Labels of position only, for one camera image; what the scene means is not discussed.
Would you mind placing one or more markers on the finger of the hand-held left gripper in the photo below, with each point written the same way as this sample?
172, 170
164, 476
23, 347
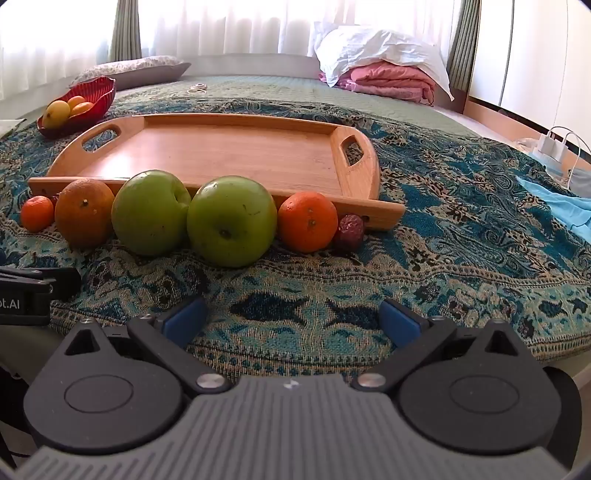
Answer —
62, 284

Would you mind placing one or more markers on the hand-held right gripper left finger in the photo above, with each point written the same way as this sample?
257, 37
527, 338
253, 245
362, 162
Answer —
187, 319

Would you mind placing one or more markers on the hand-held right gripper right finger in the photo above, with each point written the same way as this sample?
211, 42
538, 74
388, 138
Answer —
399, 323

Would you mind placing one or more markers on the large orange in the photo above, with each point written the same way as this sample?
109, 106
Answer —
84, 212

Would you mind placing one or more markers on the small tangerine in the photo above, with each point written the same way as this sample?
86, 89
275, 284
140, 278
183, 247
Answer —
37, 213

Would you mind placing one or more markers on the green apple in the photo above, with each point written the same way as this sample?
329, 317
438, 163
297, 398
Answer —
231, 224
147, 214

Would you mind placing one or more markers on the medium tangerine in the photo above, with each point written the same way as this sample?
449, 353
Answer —
307, 221

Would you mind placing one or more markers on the wooden tray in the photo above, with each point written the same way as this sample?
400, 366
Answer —
231, 152

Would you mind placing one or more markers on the teal patterned blanket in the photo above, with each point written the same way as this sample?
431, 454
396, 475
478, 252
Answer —
461, 240

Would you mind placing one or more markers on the yellow mango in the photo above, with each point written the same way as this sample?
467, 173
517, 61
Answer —
56, 113

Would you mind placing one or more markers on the orange in bowl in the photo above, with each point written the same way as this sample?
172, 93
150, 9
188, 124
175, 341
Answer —
83, 110
76, 101

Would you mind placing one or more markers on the red glass bowl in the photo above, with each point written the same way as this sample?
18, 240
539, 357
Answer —
99, 92

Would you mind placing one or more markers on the light blue cloth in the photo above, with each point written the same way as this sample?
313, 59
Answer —
558, 203

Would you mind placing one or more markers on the patterned grey pillow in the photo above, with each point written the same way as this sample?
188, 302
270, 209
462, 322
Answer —
138, 69

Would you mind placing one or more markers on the white charger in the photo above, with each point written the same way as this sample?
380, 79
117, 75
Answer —
551, 145

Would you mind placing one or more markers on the pink folded blanket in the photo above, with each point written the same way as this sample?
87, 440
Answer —
392, 81

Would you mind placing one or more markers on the green bedspread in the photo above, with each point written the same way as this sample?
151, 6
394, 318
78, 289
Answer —
286, 90

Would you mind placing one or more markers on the green curtain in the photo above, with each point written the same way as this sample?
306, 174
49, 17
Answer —
464, 41
125, 27

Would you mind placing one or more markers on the white duvet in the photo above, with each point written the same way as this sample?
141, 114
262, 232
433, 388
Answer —
383, 46

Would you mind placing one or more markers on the white sheer curtain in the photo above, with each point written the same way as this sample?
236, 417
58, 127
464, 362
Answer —
231, 23

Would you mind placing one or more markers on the white wardrobe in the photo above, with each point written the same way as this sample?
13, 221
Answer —
545, 55

